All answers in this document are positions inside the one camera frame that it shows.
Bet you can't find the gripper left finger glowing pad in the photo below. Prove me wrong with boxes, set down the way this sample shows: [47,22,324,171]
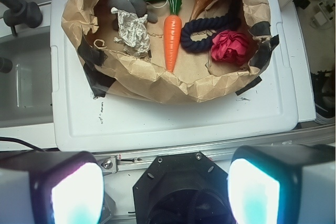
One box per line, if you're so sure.
[1,151,104,223]

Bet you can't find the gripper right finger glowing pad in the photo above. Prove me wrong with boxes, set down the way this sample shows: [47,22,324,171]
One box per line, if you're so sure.
[228,144,335,223]

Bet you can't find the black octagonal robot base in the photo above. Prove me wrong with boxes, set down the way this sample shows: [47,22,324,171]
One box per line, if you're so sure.
[133,152,236,223]

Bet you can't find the crumpled red paper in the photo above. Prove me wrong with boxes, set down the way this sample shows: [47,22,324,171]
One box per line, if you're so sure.
[210,30,249,66]

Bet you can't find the crumpled white paper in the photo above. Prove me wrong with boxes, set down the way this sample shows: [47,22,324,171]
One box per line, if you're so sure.
[111,7,150,58]

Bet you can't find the white plastic lid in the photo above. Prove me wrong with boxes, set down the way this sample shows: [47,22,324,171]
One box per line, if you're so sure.
[50,0,299,152]

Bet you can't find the clear plastic bin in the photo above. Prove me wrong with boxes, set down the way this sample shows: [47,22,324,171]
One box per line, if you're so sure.
[1,27,53,127]

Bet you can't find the white power adapter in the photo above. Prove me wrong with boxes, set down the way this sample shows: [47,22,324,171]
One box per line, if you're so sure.
[311,2,334,28]

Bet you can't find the black knob stand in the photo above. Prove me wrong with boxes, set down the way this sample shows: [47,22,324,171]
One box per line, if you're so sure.
[1,0,43,37]

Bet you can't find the brown paper bag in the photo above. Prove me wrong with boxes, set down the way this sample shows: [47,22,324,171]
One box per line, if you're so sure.
[61,0,279,104]

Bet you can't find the orange toy carrot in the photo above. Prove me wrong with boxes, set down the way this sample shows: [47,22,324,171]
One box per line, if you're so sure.
[163,0,182,73]

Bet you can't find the grey plush bunny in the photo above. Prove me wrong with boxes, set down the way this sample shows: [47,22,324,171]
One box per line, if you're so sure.
[108,0,157,24]

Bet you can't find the aluminium rail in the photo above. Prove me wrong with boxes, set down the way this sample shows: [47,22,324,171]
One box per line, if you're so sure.
[94,124,335,175]

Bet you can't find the dark blue rope loop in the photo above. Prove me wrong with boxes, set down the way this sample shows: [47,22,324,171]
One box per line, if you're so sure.
[180,0,244,54]

